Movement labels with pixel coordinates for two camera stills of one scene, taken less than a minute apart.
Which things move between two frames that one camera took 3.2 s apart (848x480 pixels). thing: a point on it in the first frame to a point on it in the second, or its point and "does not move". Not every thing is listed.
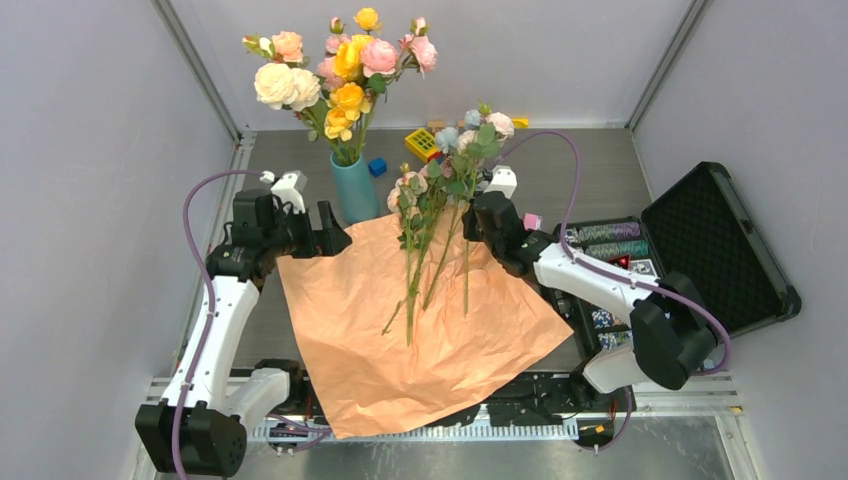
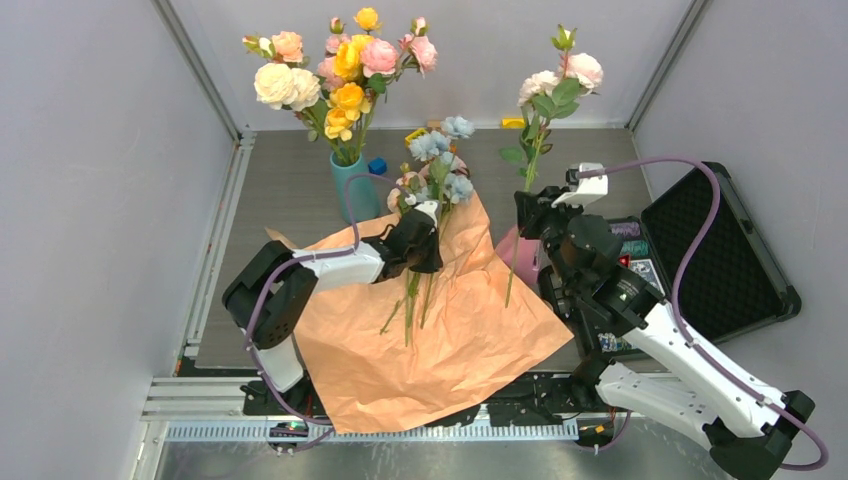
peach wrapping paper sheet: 396,336 does not move
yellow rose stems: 348,101 does not move
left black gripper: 332,239 to 433,262
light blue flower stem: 462,148 to 448,185
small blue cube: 377,166 does not move
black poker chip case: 700,230 does not move
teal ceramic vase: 359,195 does not move
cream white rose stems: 278,85 does not move
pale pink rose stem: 492,128 to 544,96
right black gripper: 471,232 to 532,208
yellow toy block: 520,123 does not move
